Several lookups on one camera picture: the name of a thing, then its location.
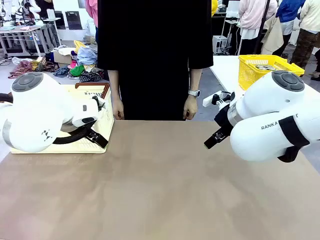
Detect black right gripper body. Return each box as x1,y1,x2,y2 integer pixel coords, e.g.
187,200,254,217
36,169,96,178
214,103,236,138

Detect person's right forearm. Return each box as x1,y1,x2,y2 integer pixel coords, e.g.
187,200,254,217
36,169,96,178
107,69,121,103

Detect person's left forearm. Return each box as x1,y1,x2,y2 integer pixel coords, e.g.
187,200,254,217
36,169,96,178
189,68,203,92

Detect yellow plastic shopping basket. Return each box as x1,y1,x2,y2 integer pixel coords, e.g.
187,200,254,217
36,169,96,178
237,54,305,91

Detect person's right hand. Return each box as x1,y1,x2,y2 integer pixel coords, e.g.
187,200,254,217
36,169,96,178
112,99,125,121

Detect person's left hand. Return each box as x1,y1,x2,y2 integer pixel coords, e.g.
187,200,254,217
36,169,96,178
183,96,198,121

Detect white table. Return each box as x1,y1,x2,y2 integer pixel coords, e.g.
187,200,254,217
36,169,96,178
209,55,320,101

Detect white computer case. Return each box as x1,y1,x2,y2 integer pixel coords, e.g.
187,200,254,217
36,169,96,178
212,34,228,55

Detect pile of colourful clothes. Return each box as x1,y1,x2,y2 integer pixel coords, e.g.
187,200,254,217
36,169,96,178
8,41,104,83

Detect cardboard box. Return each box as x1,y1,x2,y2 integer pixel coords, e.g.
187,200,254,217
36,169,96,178
51,48,76,65

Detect beige coat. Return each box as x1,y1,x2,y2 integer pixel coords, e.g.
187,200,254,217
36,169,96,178
261,14,285,56

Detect person in black shirt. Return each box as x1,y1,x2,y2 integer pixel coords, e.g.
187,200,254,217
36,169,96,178
96,0,214,121

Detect person in pink hoodie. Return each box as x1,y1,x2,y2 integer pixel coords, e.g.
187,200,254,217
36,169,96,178
238,0,278,56

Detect person in cream jacket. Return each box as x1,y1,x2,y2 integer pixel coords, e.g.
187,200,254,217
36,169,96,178
289,0,320,71

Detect person in blue jacket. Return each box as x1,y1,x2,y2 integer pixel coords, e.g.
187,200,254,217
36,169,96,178
276,0,307,57

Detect person in pink top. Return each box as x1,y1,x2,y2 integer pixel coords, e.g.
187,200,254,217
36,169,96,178
84,0,99,28

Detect grey workbench table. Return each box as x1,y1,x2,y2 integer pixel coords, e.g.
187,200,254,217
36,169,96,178
0,17,61,57

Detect cream shopping basket brown handles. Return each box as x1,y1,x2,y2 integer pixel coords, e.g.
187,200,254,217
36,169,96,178
10,82,115,155

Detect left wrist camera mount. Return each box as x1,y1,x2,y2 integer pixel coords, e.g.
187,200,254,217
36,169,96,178
91,95,107,112

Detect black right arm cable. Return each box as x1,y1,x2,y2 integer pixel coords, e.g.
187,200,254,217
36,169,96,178
277,115,311,163

